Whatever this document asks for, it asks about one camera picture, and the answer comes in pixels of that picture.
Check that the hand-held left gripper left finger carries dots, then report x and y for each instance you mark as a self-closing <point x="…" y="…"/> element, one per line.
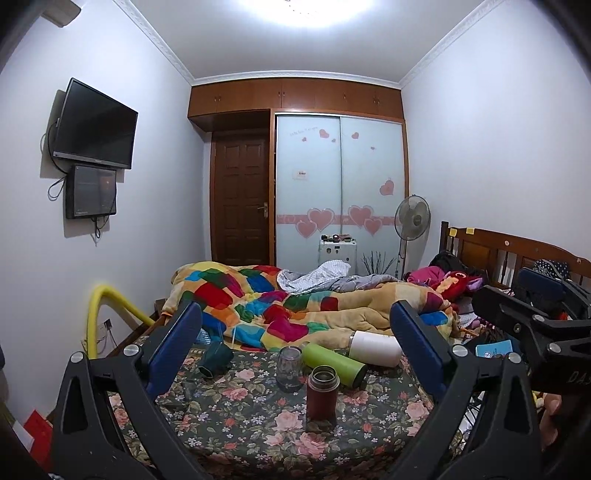
<point x="175" y="344"/>

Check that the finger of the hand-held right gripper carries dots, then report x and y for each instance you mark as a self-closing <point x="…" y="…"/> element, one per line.
<point x="540" y="282"/>
<point x="512" y="314"/>

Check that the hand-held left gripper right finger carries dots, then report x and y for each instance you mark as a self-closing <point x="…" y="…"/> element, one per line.
<point x="418" y="344"/>

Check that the dark green cup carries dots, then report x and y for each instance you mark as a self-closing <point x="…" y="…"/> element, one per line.
<point x="216" y="359"/>

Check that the clear glass cup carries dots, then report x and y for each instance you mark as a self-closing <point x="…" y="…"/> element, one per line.
<point x="289" y="369"/>

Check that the person's right hand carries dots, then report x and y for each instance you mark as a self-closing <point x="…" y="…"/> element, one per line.
<point x="550" y="417"/>

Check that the polka dot bag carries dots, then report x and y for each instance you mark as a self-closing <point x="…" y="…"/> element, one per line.
<point x="551" y="268"/>

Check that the blue booklet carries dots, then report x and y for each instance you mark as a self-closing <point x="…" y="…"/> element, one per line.
<point x="494" y="350"/>

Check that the white thermos bottle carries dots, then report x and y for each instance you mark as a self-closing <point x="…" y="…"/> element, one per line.
<point x="376" y="349"/>

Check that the wooden bed headboard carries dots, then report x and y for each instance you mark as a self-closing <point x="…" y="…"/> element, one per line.
<point x="494" y="249"/>

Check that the red plush toy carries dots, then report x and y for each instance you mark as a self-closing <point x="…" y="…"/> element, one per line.
<point x="457" y="282"/>

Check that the pink garment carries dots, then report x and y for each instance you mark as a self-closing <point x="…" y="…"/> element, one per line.
<point x="425" y="277"/>

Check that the black bag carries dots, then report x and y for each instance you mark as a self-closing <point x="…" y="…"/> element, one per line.
<point x="445" y="263"/>

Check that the lime green thermos bottle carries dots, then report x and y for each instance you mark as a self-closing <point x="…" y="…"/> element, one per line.
<point x="332" y="360"/>

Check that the yellow foam tube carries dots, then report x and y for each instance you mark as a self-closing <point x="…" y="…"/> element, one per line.
<point x="99" y="300"/>

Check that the bundle of dark twigs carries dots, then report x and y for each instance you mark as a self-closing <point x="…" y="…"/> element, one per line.
<point x="376" y="264"/>

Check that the dark floral cloth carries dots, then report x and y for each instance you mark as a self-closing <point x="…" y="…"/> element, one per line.
<point x="258" y="415"/>

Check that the red-brown thermos bottle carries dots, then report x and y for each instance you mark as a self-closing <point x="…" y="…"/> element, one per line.
<point x="322" y="397"/>

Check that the colourful patchwork blanket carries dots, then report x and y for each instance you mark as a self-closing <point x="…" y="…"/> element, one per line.
<point x="286" y="309"/>

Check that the small white appliance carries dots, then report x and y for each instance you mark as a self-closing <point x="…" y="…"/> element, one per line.
<point x="337" y="256"/>

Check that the grey striped cloth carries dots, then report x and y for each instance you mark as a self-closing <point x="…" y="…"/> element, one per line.
<point x="318" y="274"/>

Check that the standing electric fan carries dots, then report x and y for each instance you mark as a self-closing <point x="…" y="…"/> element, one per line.
<point x="413" y="217"/>

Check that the brown wooden door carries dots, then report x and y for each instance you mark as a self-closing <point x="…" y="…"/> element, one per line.
<point x="240" y="198"/>

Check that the red box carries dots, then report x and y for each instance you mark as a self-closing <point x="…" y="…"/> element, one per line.
<point x="38" y="434"/>

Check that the frosted wardrobe sliding door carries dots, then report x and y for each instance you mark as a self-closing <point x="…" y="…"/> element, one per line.
<point x="371" y="184"/>
<point x="307" y="194"/>

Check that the wooden overhead cabinet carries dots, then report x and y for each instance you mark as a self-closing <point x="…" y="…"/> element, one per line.
<point x="295" y="97"/>

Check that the ceiling lamp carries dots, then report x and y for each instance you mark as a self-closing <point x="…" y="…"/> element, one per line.
<point x="325" y="3"/>

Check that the white air conditioner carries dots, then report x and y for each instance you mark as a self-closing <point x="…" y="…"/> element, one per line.
<point x="60" y="5"/>

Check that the wall socket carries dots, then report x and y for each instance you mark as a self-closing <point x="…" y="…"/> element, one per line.
<point x="109" y="324"/>

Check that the small black wall monitor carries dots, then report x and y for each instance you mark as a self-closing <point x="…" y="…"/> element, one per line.
<point x="91" y="191"/>

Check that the black wall television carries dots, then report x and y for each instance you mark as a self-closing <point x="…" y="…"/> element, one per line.
<point x="94" y="122"/>

